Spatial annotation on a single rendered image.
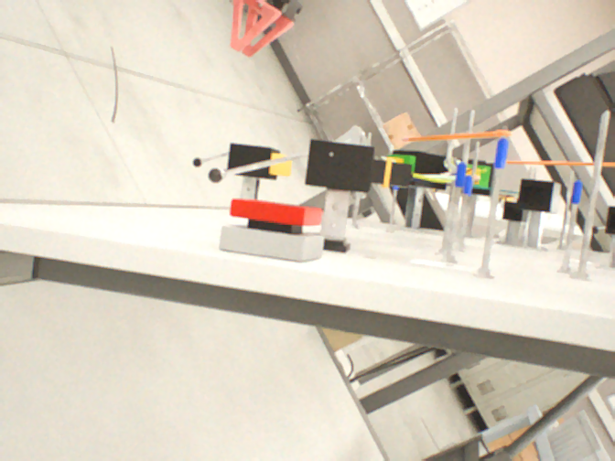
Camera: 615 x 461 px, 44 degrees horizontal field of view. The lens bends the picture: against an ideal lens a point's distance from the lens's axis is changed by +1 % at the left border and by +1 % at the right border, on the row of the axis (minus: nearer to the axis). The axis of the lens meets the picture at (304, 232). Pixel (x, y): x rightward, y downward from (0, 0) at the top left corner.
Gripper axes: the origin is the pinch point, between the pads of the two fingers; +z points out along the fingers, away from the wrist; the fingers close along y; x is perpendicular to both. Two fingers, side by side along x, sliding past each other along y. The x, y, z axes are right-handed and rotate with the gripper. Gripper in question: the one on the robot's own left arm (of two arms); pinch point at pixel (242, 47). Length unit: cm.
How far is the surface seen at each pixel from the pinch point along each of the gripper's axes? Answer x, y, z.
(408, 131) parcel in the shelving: 34, 670, -2
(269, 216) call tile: -26, -57, 7
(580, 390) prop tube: -73, 38, 22
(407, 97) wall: 59, 725, -32
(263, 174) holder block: -11.9, -1.6, 13.3
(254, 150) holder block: -9.1, -1.4, 11.2
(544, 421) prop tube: -71, 37, 30
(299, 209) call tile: -28, -57, 6
